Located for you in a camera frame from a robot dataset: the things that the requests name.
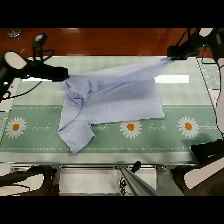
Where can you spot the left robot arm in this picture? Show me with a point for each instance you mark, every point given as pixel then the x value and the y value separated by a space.
pixel 30 68

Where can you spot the light blue shirt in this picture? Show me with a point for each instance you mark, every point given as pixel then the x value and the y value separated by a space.
pixel 116 96

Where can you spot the silver frame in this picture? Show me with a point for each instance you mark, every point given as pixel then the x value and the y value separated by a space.
pixel 140 181

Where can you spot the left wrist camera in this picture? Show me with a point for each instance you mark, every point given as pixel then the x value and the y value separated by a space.
pixel 40 41

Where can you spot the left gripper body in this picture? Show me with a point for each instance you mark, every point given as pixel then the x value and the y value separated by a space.
pixel 60 74

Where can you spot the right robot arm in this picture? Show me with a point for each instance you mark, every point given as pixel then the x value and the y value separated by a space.
pixel 218 43

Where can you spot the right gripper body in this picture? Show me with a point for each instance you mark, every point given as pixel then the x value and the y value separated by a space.
pixel 180 52

